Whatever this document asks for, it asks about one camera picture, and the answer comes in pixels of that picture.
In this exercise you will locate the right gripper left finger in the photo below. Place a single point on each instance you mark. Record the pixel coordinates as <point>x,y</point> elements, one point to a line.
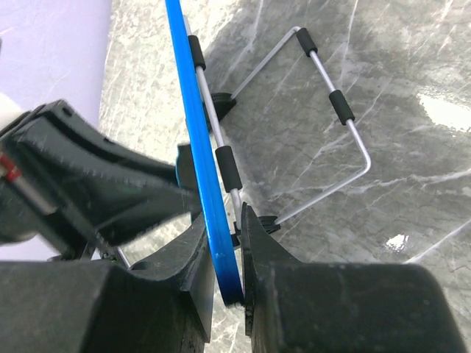
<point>164,303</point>

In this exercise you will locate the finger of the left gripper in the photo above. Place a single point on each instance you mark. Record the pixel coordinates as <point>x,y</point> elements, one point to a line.
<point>129,216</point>

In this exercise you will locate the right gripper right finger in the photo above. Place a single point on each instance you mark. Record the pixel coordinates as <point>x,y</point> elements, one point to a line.
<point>292,306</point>

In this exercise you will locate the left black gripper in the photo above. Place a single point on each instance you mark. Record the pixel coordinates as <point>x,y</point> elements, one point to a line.
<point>101,169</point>

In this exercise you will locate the blue-framed small whiteboard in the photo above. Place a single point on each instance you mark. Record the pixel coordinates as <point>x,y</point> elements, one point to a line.
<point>218,231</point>

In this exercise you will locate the blue whiteboard eraser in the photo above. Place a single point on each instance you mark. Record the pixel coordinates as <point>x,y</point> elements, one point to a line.
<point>185,172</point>

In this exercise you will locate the right black whiteboard stand foot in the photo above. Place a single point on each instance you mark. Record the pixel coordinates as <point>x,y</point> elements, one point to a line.
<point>267,222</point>

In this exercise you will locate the black whiteboard stand foot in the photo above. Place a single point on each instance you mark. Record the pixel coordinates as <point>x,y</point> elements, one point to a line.
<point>267,222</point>
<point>223,104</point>

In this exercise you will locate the left black whiteboard stand foot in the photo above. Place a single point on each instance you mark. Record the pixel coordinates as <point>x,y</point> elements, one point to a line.
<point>223,104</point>

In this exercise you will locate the silver wire easel stand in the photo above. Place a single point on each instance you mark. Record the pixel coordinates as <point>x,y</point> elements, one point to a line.
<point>284,117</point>

